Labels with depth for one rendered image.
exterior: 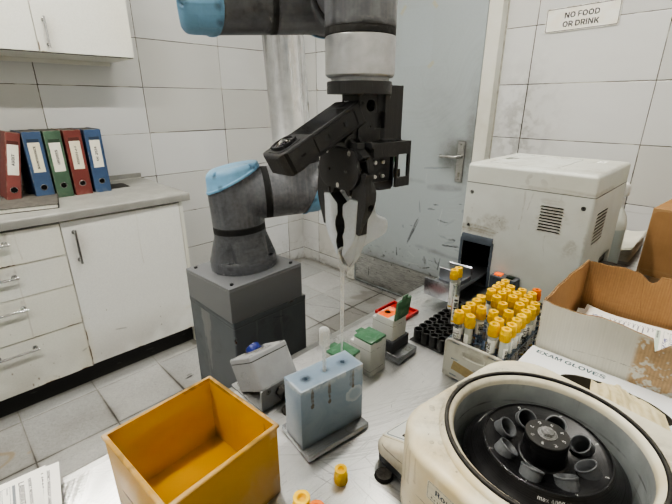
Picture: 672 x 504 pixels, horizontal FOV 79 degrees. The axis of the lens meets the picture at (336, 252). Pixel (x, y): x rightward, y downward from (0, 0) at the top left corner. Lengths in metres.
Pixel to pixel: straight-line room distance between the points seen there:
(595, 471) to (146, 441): 0.47
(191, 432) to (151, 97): 2.42
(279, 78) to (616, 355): 0.75
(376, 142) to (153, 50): 2.48
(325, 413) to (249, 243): 0.45
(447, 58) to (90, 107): 1.98
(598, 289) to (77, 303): 2.00
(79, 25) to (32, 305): 1.27
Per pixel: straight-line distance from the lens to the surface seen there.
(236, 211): 0.88
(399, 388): 0.69
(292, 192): 0.89
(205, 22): 0.53
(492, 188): 1.01
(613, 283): 0.92
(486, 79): 2.41
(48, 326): 2.21
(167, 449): 0.59
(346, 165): 0.45
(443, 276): 0.98
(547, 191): 0.97
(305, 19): 0.54
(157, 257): 2.25
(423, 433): 0.46
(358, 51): 0.44
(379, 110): 0.48
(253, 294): 0.88
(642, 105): 2.25
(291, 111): 0.89
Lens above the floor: 1.31
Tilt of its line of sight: 20 degrees down
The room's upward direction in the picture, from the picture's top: straight up
